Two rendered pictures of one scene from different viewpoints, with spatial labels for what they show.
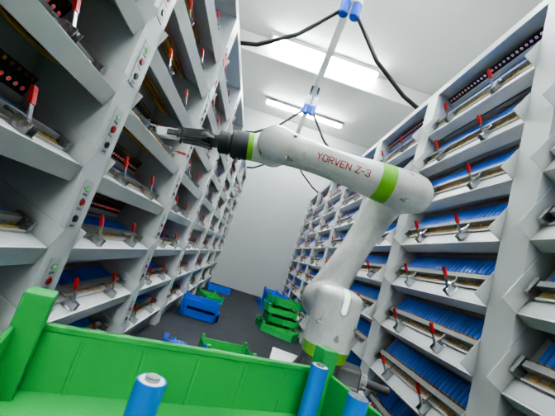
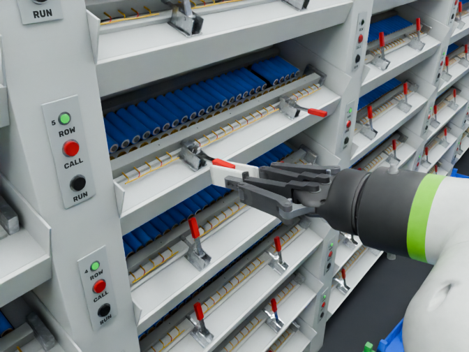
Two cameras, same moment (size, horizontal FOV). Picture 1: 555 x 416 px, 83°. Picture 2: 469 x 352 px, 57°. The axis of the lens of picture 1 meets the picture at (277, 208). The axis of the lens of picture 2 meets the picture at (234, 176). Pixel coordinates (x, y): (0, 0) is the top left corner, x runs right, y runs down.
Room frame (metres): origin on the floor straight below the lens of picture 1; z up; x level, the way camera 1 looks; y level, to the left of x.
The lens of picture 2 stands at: (0.58, 0.05, 1.22)
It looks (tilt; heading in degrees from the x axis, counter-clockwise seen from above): 29 degrees down; 42
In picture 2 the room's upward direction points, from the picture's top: straight up
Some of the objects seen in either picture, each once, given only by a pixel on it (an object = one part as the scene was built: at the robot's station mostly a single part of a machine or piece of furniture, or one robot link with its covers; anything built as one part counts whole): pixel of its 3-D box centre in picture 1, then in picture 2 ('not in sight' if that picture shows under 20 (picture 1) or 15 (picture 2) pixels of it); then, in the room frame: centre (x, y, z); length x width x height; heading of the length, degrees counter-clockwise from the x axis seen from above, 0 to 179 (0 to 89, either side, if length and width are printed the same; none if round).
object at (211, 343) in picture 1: (226, 350); not in sight; (1.98, 0.03, 0.04); 0.30 x 0.20 x 0.08; 110
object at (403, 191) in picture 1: (401, 190); not in sight; (0.90, -0.34, 0.94); 0.18 x 0.13 x 0.12; 94
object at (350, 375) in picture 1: (339, 374); not in sight; (0.89, -0.30, 0.40); 0.26 x 0.15 x 0.06; 77
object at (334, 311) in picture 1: (331, 319); not in sight; (0.91, -0.24, 0.52); 0.16 x 0.13 x 0.19; 4
